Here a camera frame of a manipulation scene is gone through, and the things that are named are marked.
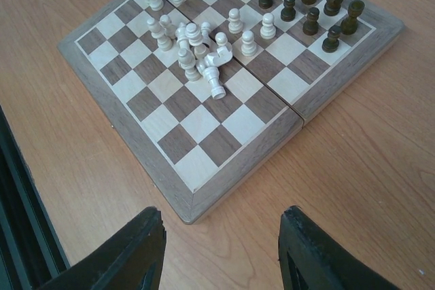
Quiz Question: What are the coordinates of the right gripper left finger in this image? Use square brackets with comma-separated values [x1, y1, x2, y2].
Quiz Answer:
[41, 206, 167, 289]

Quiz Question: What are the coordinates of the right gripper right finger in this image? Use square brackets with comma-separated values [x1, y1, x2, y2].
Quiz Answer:
[278, 205, 398, 289]

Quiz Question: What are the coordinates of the wooden folding chess board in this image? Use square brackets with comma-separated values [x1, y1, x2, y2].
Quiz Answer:
[58, 0, 404, 224]

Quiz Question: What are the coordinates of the pile of white chess pieces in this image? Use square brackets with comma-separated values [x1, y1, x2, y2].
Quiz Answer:
[144, 0, 277, 110]

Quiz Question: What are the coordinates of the black aluminium frame rail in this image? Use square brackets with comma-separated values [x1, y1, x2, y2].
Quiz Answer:
[1, 112, 71, 289]

